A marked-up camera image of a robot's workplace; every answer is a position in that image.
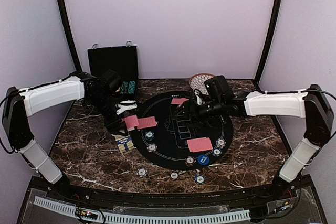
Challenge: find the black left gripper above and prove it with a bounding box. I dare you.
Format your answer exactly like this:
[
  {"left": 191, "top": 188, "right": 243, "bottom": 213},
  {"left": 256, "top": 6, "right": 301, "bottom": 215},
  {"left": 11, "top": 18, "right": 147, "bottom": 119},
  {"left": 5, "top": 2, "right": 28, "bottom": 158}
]
[{"left": 88, "top": 93, "right": 129, "bottom": 136}]

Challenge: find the gold card box base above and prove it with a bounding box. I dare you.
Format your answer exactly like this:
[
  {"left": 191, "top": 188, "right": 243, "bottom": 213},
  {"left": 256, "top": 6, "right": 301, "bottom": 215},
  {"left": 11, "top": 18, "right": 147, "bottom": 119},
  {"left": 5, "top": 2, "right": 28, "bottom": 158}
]
[{"left": 114, "top": 135, "right": 134, "bottom": 153}]

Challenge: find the black poker chip case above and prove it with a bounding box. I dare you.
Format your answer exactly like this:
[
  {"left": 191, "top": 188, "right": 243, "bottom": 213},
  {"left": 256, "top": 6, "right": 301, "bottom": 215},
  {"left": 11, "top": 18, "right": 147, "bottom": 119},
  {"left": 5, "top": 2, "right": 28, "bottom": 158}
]
[{"left": 87, "top": 44, "right": 139, "bottom": 100}]

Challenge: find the green chip row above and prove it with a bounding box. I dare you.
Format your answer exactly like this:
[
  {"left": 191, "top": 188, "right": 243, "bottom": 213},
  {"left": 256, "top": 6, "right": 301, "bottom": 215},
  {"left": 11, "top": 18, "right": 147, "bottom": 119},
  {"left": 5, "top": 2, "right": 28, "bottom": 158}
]
[{"left": 120, "top": 81, "right": 129, "bottom": 94}]

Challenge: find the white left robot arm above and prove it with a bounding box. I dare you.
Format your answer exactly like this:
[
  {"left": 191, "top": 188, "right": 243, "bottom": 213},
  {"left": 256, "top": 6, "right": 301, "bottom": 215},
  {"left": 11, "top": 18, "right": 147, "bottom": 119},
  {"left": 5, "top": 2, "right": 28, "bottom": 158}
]
[{"left": 1, "top": 70, "right": 137, "bottom": 201}]

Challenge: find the left black frame post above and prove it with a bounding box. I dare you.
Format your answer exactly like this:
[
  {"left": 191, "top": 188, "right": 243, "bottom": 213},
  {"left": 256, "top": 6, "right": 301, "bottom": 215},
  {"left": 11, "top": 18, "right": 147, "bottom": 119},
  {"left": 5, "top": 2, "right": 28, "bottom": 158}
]
[{"left": 57, "top": 0, "right": 82, "bottom": 71}]

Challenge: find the blue small blind button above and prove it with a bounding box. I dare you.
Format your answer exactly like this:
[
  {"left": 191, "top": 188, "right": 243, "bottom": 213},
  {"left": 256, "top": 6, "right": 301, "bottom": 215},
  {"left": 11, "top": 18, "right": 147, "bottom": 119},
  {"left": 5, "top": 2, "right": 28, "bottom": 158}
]
[{"left": 197, "top": 154, "right": 210, "bottom": 166}]

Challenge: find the white slotted cable duct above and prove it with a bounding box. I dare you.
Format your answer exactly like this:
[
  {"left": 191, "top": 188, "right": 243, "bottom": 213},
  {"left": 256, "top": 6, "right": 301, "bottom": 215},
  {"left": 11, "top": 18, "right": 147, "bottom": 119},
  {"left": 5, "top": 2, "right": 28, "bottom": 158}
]
[{"left": 33, "top": 196, "right": 250, "bottom": 223}]

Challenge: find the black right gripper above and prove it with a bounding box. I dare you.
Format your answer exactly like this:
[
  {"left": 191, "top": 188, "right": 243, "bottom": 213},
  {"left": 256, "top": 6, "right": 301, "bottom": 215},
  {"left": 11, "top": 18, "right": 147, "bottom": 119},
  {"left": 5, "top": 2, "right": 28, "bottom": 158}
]
[{"left": 172, "top": 98, "right": 225, "bottom": 129}]

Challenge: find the blue white chip stack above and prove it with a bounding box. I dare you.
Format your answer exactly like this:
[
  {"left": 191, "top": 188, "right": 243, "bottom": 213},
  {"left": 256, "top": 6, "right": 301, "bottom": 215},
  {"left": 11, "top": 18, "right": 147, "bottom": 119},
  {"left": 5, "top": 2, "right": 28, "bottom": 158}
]
[{"left": 137, "top": 167, "right": 148, "bottom": 177}]

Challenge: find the round black poker mat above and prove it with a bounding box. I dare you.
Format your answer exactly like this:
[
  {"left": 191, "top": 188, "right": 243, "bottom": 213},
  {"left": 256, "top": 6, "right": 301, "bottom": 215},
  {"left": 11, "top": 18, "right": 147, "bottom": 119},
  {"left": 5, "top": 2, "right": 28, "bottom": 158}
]
[{"left": 131, "top": 91, "right": 234, "bottom": 170}]

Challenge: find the right black frame post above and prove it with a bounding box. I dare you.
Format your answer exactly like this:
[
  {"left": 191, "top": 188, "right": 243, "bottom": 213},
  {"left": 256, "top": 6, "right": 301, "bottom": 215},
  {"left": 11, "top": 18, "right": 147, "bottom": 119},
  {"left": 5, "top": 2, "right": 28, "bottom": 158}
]
[{"left": 253, "top": 0, "right": 281, "bottom": 87}]

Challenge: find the brown white chip stack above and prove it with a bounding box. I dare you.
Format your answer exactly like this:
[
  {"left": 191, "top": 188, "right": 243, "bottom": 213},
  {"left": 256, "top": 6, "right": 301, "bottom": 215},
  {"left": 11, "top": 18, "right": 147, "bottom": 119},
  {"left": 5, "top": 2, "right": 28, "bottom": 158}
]
[{"left": 170, "top": 172, "right": 178, "bottom": 180}]

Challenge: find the black frame post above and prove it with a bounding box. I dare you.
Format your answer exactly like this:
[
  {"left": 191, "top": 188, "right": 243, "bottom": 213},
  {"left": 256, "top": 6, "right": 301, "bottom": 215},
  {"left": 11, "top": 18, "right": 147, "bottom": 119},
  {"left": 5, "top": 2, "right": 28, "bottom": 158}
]
[
  {"left": 253, "top": 0, "right": 281, "bottom": 87},
  {"left": 57, "top": 0, "right": 82, "bottom": 71}
]

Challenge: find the red card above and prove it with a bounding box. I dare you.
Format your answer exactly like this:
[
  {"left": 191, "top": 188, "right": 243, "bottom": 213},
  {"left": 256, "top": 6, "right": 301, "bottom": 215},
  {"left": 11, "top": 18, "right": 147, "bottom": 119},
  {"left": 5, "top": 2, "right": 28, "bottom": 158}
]
[
  {"left": 187, "top": 137, "right": 213, "bottom": 153},
  {"left": 171, "top": 98, "right": 188, "bottom": 105},
  {"left": 137, "top": 116, "right": 158, "bottom": 130}
]

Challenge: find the patterned ceramic plate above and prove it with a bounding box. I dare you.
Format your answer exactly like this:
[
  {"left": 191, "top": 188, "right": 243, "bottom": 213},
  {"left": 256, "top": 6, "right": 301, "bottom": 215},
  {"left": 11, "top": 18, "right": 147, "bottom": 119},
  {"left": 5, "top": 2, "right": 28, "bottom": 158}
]
[{"left": 189, "top": 73, "right": 215, "bottom": 93}]

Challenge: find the red playing card deck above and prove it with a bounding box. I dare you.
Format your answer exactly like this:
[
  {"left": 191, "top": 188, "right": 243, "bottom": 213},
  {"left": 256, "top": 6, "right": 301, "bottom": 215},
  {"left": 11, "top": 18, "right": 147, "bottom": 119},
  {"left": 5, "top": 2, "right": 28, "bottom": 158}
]
[{"left": 123, "top": 115, "right": 139, "bottom": 130}]

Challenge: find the teal chip row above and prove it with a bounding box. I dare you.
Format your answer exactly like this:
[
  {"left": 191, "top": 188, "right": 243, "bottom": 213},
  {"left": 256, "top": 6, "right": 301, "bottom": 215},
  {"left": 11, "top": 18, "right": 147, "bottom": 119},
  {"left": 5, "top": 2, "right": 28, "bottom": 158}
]
[{"left": 128, "top": 81, "right": 137, "bottom": 94}]

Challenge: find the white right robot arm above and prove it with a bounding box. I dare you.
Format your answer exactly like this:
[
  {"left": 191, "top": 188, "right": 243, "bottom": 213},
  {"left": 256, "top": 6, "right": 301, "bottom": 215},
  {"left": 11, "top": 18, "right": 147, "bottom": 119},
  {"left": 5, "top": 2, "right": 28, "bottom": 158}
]
[{"left": 173, "top": 76, "right": 335, "bottom": 200}]

